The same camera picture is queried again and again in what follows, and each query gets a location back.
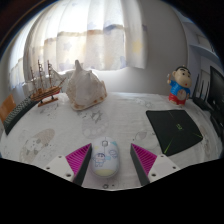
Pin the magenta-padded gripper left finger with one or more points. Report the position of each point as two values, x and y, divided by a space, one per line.
79 159

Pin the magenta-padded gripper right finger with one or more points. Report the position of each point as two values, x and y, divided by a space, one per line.
145 159

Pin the white cartoon-print computer mouse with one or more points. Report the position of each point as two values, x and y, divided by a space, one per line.
105 156

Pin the black mouse pad green lines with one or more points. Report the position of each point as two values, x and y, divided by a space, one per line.
173 130

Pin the white cartoon-print tablecloth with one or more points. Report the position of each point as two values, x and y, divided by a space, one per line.
113 116

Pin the large white conch shell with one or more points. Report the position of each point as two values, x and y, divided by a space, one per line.
85 88

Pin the wooden model sailing ship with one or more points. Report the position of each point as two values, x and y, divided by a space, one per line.
45 92

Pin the dark keyboard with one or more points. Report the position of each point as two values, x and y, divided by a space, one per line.
18 113

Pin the cartoon boy figurine blue shirt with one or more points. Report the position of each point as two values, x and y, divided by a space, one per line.
180 88

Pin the orange wooden chair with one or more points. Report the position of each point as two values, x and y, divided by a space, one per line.
6 107

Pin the black computer monitor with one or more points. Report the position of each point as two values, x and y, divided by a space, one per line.
217 88

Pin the white printed curtain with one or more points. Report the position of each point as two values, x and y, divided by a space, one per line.
86 36

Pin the white wall shelf unit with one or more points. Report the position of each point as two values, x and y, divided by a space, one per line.
200 50

